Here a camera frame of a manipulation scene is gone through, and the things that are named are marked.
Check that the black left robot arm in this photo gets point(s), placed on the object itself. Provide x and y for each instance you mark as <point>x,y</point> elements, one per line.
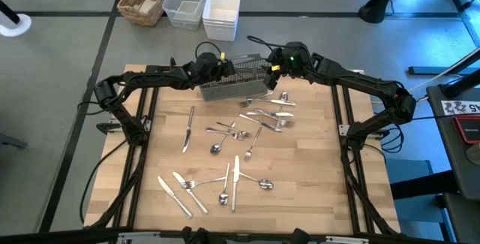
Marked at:
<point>150,79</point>

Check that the silver spoon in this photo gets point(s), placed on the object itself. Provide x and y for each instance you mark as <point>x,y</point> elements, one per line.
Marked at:
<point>265,184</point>
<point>224,198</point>
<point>215,148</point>
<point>284,95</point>

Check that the dark grey side table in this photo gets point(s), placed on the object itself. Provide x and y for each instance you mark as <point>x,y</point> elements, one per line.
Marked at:
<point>446,142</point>

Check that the red and black device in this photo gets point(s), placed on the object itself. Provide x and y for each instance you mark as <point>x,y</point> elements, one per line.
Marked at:
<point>468,129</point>

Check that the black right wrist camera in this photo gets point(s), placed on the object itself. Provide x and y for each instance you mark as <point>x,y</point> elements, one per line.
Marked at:
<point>276,56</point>

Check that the woven wicker basket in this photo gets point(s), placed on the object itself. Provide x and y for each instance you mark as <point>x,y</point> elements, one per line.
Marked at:
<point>150,18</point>

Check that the white plastic bin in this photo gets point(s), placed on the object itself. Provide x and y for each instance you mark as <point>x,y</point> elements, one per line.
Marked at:
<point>221,30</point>

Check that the grey mesh silverware basket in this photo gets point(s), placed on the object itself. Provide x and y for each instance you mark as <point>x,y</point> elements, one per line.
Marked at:
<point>232,90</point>

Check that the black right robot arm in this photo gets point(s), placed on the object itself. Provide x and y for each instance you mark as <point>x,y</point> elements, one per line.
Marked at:
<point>356,82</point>

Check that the white base black pole stand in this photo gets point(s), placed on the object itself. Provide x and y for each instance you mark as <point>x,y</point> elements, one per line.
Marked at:
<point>17,26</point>

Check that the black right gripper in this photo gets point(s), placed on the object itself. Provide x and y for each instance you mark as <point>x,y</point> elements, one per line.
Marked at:
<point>298,62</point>

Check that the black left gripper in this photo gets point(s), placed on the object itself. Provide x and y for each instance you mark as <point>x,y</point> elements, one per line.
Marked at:
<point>210,65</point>

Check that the white printed label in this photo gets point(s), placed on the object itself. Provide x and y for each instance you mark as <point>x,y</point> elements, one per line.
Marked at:
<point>459,107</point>

